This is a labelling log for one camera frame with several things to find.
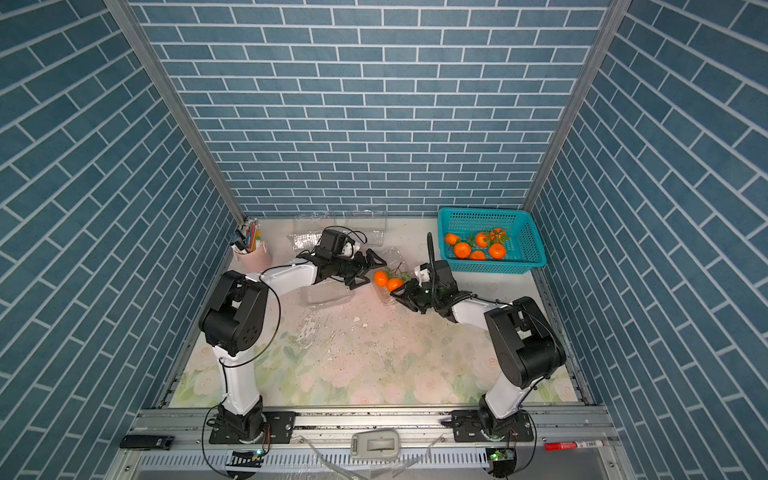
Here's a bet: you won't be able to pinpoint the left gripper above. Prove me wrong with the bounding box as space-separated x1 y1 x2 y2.
329 248 386 289

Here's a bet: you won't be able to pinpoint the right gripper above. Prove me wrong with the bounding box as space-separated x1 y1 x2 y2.
392 279 443 315

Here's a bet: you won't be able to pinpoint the orange front container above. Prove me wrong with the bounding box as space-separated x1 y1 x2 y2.
373 270 390 288
385 277 405 292

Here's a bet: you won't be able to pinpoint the clear clamshell container front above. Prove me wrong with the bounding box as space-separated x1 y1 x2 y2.
367 247 413 305

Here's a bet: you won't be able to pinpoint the teal plastic basket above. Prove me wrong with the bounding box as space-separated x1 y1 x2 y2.
437 207 547 275

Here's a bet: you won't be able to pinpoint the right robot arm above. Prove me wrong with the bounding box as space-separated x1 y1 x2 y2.
390 234 566 442

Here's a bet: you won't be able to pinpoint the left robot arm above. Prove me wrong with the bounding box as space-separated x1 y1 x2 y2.
199 226 386 443

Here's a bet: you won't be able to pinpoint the pink pen cup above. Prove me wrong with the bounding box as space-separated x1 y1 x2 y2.
231 240 273 273

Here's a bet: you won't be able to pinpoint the pens in cup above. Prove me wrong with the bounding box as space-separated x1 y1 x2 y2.
230 218 262 254

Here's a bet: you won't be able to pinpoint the red marker pen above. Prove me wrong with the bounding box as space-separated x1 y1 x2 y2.
544 440 605 451

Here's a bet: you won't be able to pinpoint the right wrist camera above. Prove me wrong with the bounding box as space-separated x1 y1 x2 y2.
414 266 431 285

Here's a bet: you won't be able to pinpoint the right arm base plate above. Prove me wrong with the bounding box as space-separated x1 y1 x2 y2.
440 409 534 443

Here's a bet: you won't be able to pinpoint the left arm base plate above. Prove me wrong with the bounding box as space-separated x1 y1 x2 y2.
206 411 297 446

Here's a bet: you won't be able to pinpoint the black device on rail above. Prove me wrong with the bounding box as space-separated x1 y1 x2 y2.
119 434 175 451

